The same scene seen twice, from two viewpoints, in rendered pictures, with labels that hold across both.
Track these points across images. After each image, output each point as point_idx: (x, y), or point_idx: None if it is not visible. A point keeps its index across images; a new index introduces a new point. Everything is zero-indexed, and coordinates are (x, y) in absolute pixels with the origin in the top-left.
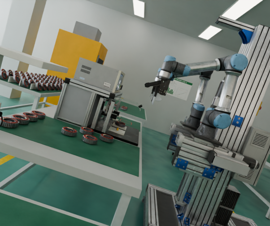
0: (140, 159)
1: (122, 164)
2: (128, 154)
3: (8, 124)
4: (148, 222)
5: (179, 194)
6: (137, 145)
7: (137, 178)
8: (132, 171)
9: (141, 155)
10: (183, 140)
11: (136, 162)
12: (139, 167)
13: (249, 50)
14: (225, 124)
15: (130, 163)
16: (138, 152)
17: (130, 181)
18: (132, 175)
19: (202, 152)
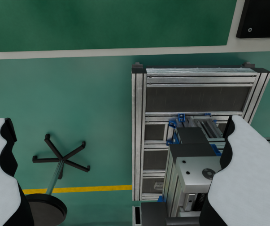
0: (119, 52)
1: (23, 2)
2: (119, 14)
3: None
4: (148, 73)
5: (197, 124)
6: (236, 36)
7: None
8: (8, 34)
9: (156, 53)
10: (180, 183)
11: (77, 42)
12: (54, 52)
13: None
14: None
15: (51, 25)
16: (174, 42)
17: None
18: None
19: (169, 206)
